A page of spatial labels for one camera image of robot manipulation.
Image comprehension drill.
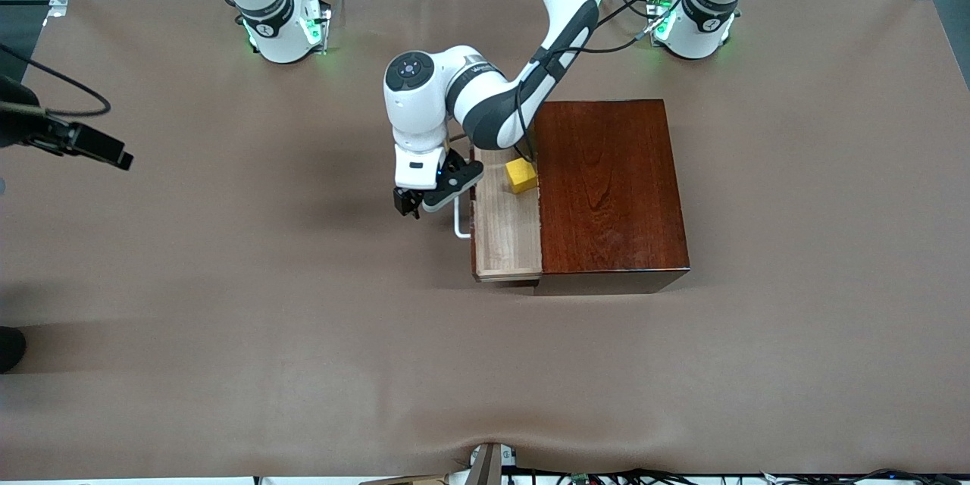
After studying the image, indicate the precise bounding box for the yellow block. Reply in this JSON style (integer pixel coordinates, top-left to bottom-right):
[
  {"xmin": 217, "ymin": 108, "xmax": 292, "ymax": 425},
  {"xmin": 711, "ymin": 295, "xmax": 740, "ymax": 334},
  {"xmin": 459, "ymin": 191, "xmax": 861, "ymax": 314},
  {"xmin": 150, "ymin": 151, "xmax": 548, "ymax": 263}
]
[{"xmin": 505, "ymin": 158, "xmax": 539, "ymax": 195}]

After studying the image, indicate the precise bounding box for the wooden drawer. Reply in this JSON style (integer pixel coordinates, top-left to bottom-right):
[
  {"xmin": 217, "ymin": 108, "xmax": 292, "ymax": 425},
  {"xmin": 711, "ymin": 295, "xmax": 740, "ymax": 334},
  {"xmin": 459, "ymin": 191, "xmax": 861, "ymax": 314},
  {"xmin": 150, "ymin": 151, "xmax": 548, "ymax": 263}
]
[{"xmin": 470, "ymin": 148, "xmax": 543, "ymax": 283}]

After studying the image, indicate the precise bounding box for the dark brown wooden cabinet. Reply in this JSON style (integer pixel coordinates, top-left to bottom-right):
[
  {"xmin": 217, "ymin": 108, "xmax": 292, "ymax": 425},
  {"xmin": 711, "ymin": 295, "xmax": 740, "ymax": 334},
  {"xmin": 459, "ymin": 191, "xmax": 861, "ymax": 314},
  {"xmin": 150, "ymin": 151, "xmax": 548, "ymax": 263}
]
[{"xmin": 530, "ymin": 99, "xmax": 690, "ymax": 296}]

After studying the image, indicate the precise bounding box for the brown table mat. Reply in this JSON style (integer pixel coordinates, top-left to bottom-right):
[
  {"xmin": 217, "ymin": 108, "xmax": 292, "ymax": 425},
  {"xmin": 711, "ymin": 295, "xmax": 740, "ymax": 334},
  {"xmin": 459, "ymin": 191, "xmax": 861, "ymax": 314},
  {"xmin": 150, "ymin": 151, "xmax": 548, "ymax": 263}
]
[{"xmin": 0, "ymin": 0, "xmax": 970, "ymax": 480}]

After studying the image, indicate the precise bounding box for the black round object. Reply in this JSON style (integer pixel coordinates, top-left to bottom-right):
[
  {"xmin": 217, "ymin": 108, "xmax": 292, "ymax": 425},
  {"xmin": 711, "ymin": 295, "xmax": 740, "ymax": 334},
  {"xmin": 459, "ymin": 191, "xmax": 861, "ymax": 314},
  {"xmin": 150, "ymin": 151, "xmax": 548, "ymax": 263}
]
[{"xmin": 0, "ymin": 326, "xmax": 27, "ymax": 374}]

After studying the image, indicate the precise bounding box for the tan cardboard piece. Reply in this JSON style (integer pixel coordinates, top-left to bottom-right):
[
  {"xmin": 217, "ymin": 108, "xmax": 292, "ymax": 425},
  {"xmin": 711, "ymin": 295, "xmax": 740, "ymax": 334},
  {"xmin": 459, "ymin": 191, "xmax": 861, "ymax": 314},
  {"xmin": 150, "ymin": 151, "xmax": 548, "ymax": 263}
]
[{"xmin": 360, "ymin": 474, "xmax": 448, "ymax": 485}]

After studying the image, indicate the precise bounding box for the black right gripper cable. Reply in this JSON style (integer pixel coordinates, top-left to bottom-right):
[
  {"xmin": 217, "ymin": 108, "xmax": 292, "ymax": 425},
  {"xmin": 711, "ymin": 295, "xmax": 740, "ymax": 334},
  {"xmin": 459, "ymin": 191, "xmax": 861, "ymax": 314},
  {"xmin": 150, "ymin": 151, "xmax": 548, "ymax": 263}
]
[{"xmin": 0, "ymin": 42, "xmax": 113, "ymax": 118}]

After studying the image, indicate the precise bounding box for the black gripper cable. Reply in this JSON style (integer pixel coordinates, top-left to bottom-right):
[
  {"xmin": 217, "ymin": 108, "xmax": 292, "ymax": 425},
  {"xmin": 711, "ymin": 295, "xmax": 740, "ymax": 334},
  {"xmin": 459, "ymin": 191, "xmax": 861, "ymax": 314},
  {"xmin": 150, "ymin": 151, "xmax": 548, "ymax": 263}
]
[
  {"xmin": 514, "ymin": 0, "xmax": 675, "ymax": 164},
  {"xmin": 0, "ymin": 42, "xmax": 113, "ymax": 118}
]

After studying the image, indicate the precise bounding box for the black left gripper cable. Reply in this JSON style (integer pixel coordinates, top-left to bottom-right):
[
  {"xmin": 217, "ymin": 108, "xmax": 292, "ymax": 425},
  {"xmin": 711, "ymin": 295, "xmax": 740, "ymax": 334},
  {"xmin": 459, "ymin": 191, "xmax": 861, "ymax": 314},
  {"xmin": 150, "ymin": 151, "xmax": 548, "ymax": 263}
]
[{"xmin": 514, "ymin": 0, "xmax": 675, "ymax": 164}]

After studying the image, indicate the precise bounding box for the black left arm base cable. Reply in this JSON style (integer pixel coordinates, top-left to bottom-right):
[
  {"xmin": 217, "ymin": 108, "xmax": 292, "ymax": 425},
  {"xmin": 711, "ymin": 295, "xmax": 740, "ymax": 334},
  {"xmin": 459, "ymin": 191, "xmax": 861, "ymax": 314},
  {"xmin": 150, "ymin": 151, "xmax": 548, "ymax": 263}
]
[{"xmin": 610, "ymin": 0, "xmax": 660, "ymax": 23}]

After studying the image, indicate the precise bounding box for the grey camera stand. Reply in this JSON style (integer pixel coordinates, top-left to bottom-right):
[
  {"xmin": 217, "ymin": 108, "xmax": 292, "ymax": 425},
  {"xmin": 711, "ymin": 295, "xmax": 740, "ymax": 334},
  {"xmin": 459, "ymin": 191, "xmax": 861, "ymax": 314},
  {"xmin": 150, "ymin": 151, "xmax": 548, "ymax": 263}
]
[{"xmin": 468, "ymin": 443, "xmax": 518, "ymax": 485}]

